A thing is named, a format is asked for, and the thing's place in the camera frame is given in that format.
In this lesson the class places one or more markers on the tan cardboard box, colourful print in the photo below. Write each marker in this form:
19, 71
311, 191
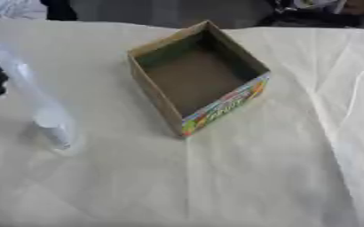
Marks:
195, 79

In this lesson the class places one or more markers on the person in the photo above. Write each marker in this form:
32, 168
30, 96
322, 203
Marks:
314, 14

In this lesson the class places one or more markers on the clear plastic bottle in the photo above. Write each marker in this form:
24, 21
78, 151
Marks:
53, 130

